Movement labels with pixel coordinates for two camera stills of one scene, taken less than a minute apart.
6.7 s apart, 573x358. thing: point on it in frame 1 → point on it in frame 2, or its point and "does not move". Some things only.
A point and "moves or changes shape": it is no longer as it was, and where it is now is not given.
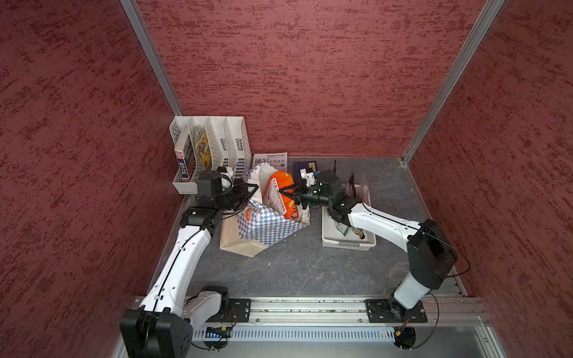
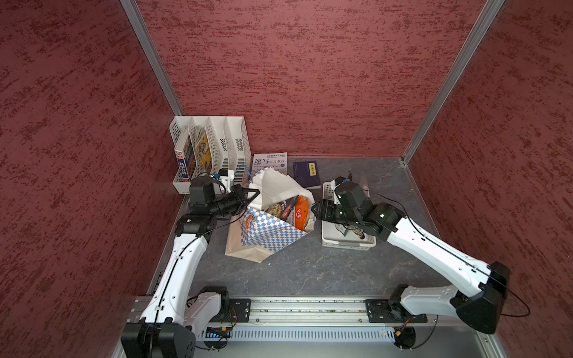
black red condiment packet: x=351 y=190 → x=288 y=209
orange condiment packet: x=274 y=198 → x=301 y=212
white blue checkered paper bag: x=247 y=230 moves or changes shape
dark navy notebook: x=298 y=166 does not move
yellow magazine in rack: x=203 y=152 does not move
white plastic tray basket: x=333 y=235 does not move
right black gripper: x=298 y=196 → x=325 y=210
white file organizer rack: x=206 y=143 does not move
